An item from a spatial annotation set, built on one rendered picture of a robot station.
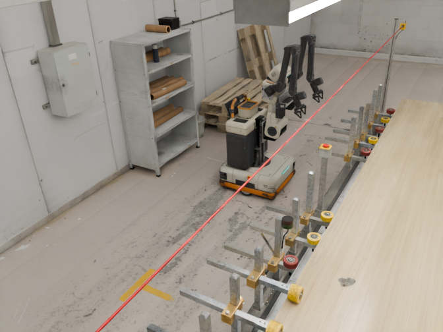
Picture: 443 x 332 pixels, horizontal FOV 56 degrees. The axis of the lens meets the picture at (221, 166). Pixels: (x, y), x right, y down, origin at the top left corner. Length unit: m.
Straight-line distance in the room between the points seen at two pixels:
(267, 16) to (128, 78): 3.91
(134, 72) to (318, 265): 3.04
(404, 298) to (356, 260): 0.31
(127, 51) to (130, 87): 0.39
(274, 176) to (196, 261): 1.24
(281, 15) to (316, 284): 1.63
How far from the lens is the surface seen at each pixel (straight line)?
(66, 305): 3.63
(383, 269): 2.40
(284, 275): 2.56
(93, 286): 3.70
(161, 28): 4.93
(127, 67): 4.67
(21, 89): 4.11
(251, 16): 0.87
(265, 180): 4.31
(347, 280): 2.27
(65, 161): 4.54
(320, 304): 2.15
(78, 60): 4.17
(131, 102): 4.80
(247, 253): 2.46
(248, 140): 4.28
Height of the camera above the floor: 2.45
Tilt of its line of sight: 29 degrees down
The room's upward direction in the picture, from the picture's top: 3 degrees counter-clockwise
